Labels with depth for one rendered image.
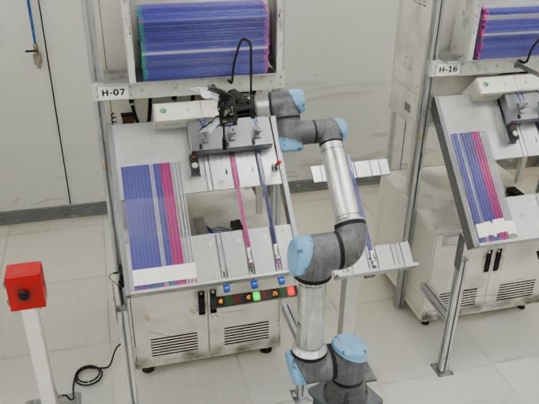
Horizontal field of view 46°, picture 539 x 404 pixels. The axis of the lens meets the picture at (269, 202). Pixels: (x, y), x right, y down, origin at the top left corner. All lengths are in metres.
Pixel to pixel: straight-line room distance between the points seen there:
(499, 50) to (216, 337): 1.82
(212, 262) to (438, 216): 1.24
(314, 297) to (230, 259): 0.67
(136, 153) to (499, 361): 2.01
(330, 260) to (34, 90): 2.72
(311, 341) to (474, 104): 1.54
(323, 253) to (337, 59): 2.69
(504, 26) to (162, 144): 1.56
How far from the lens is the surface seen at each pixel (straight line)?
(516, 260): 3.49
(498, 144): 3.08
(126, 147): 2.65
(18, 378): 3.31
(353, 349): 2.11
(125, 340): 2.62
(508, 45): 3.08
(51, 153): 4.31
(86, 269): 3.94
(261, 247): 2.54
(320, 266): 1.84
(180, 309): 2.92
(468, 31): 2.97
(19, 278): 2.56
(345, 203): 1.92
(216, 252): 2.51
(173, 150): 2.65
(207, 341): 3.07
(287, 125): 1.98
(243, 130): 2.65
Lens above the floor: 2.16
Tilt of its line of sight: 29 degrees down
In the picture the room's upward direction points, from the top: 1 degrees clockwise
